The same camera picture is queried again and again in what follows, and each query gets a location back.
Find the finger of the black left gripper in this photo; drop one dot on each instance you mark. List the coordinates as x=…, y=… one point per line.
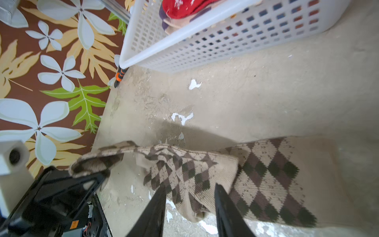
x=57, y=190

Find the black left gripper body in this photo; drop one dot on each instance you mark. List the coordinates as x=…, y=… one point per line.
x=33, y=220

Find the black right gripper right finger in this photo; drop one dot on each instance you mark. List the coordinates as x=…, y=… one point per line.
x=229, y=221

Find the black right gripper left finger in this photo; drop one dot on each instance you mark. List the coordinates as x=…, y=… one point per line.
x=151, y=221

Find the beige brown argyle sock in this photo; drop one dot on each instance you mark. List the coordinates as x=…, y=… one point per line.
x=188, y=177

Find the beige purple striped sock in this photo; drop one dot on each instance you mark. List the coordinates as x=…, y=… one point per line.
x=170, y=25

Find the orange black cutting pliers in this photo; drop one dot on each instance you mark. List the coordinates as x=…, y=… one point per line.
x=119, y=76

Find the white plastic laundry basket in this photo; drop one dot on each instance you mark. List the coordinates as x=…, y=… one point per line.
x=231, y=29

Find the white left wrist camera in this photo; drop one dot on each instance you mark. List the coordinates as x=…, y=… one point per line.
x=15, y=177

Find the aluminium frame post left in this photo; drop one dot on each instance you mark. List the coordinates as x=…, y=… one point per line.
x=114, y=7

